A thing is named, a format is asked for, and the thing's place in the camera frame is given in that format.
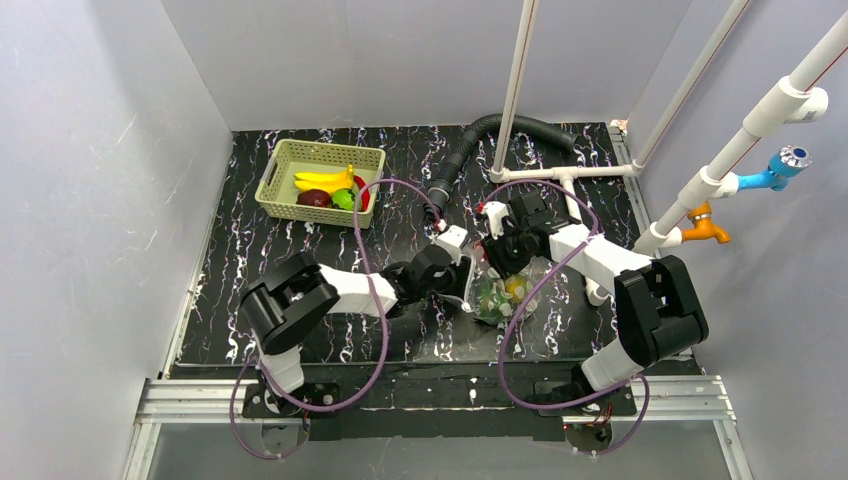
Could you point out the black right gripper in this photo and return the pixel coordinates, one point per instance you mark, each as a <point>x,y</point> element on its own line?
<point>496,252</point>

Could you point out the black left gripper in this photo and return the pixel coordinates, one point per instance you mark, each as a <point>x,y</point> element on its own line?
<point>460,285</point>

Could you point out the red fake chili pepper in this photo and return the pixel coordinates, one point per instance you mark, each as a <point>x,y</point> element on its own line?
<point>363,192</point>

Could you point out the aluminium frame rail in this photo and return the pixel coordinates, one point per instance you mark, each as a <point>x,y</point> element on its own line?
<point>458,391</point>

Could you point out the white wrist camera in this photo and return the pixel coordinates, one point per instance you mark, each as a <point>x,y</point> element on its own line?
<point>494,212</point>
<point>451,238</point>

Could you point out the dark green bell pepper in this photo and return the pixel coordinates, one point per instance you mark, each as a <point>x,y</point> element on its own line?
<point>492,306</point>

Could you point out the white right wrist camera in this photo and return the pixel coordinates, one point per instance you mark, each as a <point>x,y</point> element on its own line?
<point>494,212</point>

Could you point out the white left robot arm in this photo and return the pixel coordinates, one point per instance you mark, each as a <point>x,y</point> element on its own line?
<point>285,305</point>

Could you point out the orange tap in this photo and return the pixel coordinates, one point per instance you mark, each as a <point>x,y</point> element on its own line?
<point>703,227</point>

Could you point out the clear zip top bag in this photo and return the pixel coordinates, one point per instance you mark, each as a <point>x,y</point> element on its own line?
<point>482,271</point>

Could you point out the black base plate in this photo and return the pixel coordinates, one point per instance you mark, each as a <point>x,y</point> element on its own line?
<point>329,383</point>

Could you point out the blue tap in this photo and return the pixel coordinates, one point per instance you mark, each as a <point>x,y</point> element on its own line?
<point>787,163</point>

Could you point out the white PVC pipe frame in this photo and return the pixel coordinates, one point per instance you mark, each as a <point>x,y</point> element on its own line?
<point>794,98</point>

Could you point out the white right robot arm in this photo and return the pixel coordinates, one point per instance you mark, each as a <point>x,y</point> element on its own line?
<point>657,309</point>

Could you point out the yellow fake banana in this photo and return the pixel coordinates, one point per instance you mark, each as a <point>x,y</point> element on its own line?
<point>327,181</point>

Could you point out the green plastic basket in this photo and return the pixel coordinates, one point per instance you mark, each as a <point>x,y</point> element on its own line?
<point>277,194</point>

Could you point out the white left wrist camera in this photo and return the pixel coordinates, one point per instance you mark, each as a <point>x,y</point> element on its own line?
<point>451,238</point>

